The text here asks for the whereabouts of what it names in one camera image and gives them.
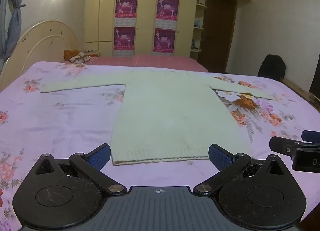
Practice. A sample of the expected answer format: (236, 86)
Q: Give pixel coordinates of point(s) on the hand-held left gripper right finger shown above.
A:
(220, 156)

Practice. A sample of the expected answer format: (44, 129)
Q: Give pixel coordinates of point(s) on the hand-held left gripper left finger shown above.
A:
(101, 155)

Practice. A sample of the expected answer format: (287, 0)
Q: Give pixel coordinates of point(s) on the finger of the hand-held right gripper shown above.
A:
(311, 135)
(282, 145)

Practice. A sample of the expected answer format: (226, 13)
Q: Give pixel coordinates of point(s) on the pale green knitted sweater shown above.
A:
(165, 115)

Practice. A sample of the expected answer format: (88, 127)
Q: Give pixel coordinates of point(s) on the lilac floral bedsheet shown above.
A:
(57, 120)

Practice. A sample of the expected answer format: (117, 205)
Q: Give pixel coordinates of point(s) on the black backpack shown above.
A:
(272, 67)

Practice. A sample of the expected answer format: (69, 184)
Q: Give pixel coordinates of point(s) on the patterned pillow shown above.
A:
(80, 58)

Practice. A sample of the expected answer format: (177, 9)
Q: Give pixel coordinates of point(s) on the pink bedspread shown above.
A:
(145, 60)

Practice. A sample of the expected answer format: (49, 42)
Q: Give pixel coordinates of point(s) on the orange cloth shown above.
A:
(70, 54)

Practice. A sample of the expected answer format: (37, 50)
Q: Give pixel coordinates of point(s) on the brown wooden door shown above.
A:
(216, 33)

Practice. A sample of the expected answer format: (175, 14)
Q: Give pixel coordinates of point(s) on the cream arched headboard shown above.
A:
(42, 43)

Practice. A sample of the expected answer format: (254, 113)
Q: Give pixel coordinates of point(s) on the cream corner shelves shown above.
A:
(200, 28)

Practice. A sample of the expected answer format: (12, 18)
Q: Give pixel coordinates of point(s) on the cream wardrobe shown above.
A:
(147, 8)

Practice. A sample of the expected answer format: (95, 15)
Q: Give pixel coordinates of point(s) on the blue curtain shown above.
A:
(13, 20)

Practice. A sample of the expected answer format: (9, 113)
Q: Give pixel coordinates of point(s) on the wooden bed frame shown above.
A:
(297, 89)

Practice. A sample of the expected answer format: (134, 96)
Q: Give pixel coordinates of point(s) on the pink wall poster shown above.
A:
(124, 39)
(167, 9)
(126, 6)
(164, 40)

